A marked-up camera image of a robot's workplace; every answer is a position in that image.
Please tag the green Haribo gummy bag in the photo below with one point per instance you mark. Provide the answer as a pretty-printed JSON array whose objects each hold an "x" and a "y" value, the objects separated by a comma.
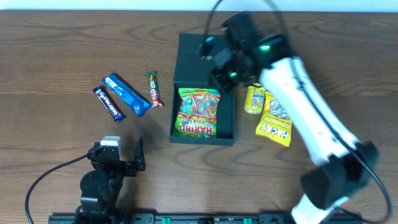
[{"x": 197, "y": 115}]

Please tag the blue Oreo cookie pack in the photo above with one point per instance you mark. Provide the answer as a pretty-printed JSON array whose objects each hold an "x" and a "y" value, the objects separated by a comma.
[{"x": 138, "y": 104}]

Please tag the yellow Mentos gum bottle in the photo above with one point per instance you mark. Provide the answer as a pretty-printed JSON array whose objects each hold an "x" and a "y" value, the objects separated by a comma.
[{"x": 255, "y": 99}]

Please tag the green red KitKat Milo bar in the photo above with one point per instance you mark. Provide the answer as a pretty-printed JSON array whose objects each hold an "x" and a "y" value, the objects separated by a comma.
[{"x": 154, "y": 89}]

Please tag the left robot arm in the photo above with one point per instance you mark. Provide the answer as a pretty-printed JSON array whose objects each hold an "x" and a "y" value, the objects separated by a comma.
[{"x": 100, "y": 187}]

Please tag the purple Dairy Milk bar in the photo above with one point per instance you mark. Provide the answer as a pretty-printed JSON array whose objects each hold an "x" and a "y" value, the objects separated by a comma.
[{"x": 109, "y": 103}]

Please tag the dark green open box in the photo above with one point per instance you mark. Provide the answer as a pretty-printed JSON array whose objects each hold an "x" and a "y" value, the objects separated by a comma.
[{"x": 191, "y": 71}]

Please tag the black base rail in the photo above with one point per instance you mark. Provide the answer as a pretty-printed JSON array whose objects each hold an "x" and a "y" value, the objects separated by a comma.
[{"x": 148, "y": 218}]

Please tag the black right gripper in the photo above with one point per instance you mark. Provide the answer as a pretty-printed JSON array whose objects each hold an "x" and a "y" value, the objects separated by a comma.
[{"x": 218, "y": 58}]

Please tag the yellow Hacks candy bag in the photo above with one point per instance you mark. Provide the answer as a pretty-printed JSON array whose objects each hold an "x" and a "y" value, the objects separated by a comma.
[{"x": 275, "y": 122}]

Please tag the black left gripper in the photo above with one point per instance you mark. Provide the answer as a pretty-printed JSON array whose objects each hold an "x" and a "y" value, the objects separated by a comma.
[{"x": 125, "y": 167}]

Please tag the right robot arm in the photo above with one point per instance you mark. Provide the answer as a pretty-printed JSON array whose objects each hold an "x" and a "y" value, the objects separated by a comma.
[{"x": 343, "y": 165}]

